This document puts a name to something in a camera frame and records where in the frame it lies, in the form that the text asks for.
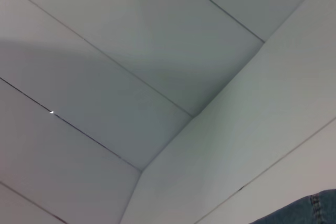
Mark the blue denim shorts basketball print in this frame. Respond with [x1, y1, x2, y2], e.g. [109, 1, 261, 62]
[248, 189, 336, 224]

